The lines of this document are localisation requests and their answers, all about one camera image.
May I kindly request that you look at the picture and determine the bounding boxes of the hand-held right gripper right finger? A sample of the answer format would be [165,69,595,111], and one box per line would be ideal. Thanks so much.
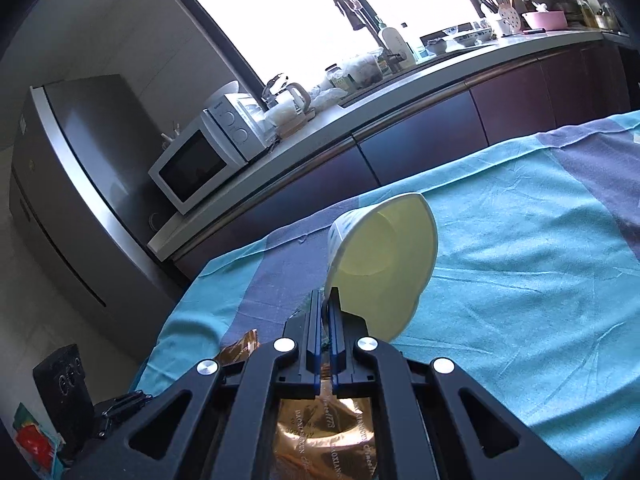
[329,287,584,480]

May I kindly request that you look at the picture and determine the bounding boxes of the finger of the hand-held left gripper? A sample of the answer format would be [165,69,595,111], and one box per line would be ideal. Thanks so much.
[92,391,154,440]

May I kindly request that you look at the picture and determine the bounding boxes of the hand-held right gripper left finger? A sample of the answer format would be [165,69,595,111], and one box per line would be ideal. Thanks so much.
[65,289,322,480]

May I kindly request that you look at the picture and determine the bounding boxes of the brown foil snack wrapper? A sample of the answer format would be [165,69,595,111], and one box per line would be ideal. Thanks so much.
[215,329,385,480]

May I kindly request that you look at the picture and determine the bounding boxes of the white paper cup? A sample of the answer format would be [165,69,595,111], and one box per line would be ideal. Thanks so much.
[322,192,440,344]

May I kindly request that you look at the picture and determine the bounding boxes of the red printed packaging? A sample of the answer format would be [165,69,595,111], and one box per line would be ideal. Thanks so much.
[14,422,59,472]

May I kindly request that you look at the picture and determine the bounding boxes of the teal grey patterned cloth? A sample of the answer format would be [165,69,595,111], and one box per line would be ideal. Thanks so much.
[129,109,640,480]

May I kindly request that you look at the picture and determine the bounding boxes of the grey refrigerator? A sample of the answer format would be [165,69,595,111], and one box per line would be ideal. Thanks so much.
[9,74,189,357]

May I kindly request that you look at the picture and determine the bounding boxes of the white kitchen countertop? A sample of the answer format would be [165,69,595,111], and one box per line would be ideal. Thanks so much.
[146,27,607,261]

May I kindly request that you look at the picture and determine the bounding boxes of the white microwave oven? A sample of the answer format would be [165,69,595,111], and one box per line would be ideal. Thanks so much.
[148,92,274,215]

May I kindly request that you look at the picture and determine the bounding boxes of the dark base cabinets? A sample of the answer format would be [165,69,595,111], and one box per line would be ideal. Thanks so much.
[172,37,634,282]

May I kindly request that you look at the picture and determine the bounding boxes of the white coffee dripper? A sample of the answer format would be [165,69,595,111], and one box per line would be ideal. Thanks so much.
[265,102,302,134]

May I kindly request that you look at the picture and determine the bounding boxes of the glass kettle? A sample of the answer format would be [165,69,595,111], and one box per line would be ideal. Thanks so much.
[262,74,312,117]

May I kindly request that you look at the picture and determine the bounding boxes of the white bowl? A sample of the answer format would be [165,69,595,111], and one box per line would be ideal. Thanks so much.
[207,81,241,106]

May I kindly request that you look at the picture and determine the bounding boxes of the clear glass jar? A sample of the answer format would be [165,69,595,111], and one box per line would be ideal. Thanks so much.
[345,52,384,84]

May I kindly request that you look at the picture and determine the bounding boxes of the white pump bottle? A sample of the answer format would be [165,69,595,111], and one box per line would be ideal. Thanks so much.
[377,19,416,69]

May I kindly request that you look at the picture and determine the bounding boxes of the dark framed window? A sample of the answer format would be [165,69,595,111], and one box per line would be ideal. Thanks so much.
[157,0,482,107]

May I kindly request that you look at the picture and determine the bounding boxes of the dark kitchen faucet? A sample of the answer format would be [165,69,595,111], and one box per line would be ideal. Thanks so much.
[332,0,406,74]

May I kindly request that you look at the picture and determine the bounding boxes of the blue patterned bowl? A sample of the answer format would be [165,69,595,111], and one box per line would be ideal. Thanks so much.
[447,30,494,47]

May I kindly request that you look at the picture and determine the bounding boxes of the white utensil holder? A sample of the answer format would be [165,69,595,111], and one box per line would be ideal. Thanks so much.
[481,0,524,36]

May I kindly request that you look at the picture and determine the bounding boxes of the pink mixing bowl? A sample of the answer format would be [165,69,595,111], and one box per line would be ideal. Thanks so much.
[521,10,569,31]

